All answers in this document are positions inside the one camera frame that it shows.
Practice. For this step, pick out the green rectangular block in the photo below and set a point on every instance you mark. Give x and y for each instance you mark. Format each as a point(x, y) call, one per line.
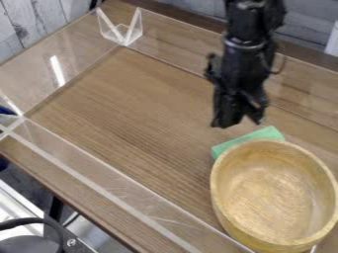
point(267, 132)

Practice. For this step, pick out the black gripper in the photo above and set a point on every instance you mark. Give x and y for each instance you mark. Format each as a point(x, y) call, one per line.
point(238, 73)

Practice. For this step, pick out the brown wooden bowl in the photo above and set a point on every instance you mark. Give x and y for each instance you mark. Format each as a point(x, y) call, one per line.
point(274, 196)

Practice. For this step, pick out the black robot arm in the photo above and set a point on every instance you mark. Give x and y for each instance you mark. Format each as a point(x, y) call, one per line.
point(253, 19)

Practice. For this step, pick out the black metal table leg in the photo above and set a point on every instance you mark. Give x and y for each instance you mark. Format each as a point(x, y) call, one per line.
point(56, 209)

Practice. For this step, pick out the clear acrylic enclosure wall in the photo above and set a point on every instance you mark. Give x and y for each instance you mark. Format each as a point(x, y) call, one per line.
point(148, 223)

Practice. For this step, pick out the clear acrylic corner bracket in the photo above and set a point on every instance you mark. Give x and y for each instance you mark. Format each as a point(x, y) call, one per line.
point(120, 34)

